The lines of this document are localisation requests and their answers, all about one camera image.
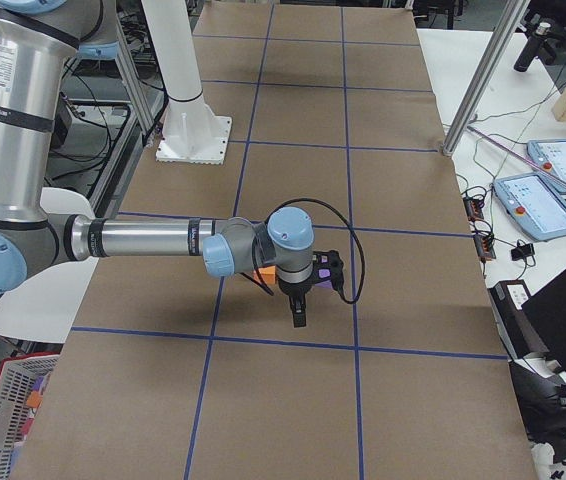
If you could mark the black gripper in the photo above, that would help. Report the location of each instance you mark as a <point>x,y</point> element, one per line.
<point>294,289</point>

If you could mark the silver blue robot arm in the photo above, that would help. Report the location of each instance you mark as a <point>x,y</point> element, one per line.
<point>36,39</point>

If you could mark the purple foam block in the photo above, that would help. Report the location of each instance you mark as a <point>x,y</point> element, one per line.
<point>322,277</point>

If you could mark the orange foam block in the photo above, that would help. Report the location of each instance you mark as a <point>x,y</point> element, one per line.
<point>266,275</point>

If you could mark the orange terminal board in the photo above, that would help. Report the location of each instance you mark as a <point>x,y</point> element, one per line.
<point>473,206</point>

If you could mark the near teach pendant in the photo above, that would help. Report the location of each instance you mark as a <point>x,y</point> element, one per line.
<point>534,204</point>

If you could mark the teach pendant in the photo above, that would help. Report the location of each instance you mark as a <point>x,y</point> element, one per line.
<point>534,204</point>
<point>565,165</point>

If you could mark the far teach pendant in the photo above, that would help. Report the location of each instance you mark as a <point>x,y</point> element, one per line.
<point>565,165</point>

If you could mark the white plastic basket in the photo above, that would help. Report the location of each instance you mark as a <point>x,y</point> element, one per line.
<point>19,378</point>

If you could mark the pink grabber stick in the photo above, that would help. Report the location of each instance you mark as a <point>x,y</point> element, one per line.
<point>518,156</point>

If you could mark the black cylinder device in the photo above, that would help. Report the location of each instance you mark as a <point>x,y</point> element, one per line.
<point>532,47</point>

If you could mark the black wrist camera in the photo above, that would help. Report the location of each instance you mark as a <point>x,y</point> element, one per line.
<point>331,259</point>

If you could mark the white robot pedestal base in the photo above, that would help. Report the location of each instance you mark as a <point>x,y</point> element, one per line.
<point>191,132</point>

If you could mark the aluminium frame post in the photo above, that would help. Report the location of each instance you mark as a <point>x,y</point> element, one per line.
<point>513,12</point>

